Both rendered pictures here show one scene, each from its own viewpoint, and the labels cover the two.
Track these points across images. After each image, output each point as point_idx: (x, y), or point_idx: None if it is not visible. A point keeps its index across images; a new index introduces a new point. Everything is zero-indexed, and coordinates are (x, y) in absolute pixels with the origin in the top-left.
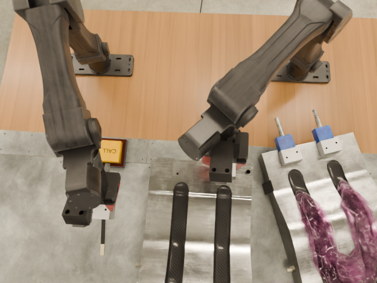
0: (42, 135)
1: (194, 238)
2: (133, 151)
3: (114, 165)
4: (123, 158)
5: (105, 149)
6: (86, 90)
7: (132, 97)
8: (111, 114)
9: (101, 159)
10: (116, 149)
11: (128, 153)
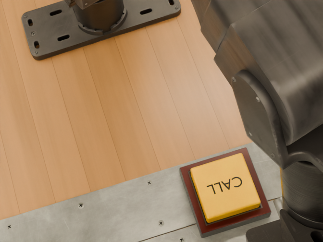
0: (36, 217)
1: None
2: (269, 170)
3: (250, 217)
4: (262, 191)
5: (213, 186)
6: (93, 79)
7: (204, 55)
8: (176, 108)
9: (217, 211)
10: (241, 174)
11: (260, 180)
